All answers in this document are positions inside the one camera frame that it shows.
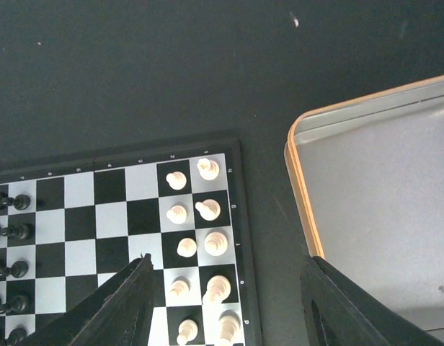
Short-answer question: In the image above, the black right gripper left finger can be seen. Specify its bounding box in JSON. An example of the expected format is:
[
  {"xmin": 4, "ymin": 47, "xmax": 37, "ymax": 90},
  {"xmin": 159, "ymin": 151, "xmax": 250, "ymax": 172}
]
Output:
[{"xmin": 17, "ymin": 254, "xmax": 154, "ymax": 345}]

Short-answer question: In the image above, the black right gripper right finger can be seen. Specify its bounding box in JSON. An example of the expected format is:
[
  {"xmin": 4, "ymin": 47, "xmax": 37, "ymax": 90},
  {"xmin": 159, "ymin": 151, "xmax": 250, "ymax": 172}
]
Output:
[{"xmin": 301, "ymin": 256, "xmax": 444, "ymax": 345}]

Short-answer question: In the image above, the black chess bishop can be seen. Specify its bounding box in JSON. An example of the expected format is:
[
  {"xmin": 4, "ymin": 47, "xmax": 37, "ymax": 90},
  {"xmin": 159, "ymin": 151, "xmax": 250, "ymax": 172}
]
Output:
[{"xmin": 0, "ymin": 295, "xmax": 29, "ymax": 314}]

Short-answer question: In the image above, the white chess piece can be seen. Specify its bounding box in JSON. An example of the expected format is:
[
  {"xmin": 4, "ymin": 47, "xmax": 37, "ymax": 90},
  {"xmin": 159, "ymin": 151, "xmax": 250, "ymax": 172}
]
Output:
[
  {"xmin": 166, "ymin": 205, "xmax": 187, "ymax": 225},
  {"xmin": 204, "ymin": 231, "xmax": 228, "ymax": 257},
  {"xmin": 166, "ymin": 172, "xmax": 187, "ymax": 190},
  {"xmin": 169, "ymin": 278, "xmax": 190, "ymax": 298},
  {"xmin": 195, "ymin": 199, "xmax": 221, "ymax": 221},
  {"xmin": 176, "ymin": 319, "xmax": 198, "ymax": 345},
  {"xmin": 215, "ymin": 315, "xmax": 241, "ymax": 346},
  {"xmin": 177, "ymin": 238, "xmax": 197, "ymax": 258},
  {"xmin": 202, "ymin": 275, "xmax": 231, "ymax": 304},
  {"xmin": 197, "ymin": 158, "xmax": 220, "ymax": 181}
]

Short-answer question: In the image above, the black chess pawn on board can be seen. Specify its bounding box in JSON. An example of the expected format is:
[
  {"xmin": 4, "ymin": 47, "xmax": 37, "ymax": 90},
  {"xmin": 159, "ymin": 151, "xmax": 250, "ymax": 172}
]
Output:
[
  {"xmin": 0, "ymin": 223, "xmax": 33, "ymax": 240},
  {"xmin": 0, "ymin": 260, "xmax": 29, "ymax": 278}
]

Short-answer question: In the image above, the black and white chessboard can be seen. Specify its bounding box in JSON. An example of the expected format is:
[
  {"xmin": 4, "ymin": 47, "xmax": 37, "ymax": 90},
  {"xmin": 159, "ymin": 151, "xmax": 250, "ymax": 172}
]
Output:
[{"xmin": 0, "ymin": 139, "xmax": 262, "ymax": 345}]

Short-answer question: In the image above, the gold metal tin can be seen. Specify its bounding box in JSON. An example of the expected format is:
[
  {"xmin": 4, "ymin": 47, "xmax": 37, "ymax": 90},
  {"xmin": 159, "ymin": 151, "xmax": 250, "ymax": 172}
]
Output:
[{"xmin": 285, "ymin": 75, "xmax": 444, "ymax": 332}]

